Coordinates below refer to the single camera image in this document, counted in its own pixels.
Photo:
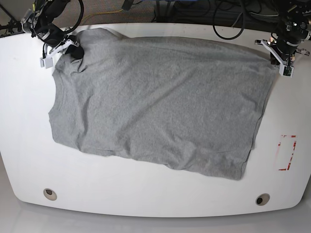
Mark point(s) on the black tripod stand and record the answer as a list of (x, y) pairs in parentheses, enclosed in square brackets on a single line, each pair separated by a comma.
[(12, 27)]

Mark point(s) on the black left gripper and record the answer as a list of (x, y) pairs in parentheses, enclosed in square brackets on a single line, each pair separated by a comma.
[(286, 45)]

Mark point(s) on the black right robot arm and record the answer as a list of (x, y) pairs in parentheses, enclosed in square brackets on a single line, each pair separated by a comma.
[(38, 21)]

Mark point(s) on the grey T-shirt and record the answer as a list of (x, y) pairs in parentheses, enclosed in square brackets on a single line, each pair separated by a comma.
[(188, 104)]

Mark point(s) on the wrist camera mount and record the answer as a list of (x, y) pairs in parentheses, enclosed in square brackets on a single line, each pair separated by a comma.
[(49, 52), (281, 58)]

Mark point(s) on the red tape rectangle marking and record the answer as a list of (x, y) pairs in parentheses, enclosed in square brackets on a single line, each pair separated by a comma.
[(285, 152)]

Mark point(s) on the table cable grommet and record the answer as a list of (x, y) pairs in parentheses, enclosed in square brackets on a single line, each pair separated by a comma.
[(50, 194), (262, 199)]

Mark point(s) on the left table cable grommet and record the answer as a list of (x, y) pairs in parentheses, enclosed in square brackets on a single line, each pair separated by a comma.
[(50, 194)]

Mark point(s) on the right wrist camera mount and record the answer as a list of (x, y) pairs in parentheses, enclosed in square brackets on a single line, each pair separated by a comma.
[(49, 52)]

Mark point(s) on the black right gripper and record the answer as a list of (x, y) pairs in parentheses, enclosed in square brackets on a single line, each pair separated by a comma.
[(52, 36)]

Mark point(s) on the right table cable grommet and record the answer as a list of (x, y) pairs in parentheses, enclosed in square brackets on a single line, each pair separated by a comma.
[(262, 199)]

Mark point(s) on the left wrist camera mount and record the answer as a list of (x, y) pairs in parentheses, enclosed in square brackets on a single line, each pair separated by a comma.
[(281, 58)]

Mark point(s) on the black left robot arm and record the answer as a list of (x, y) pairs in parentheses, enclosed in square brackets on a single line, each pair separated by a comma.
[(293, 28)]

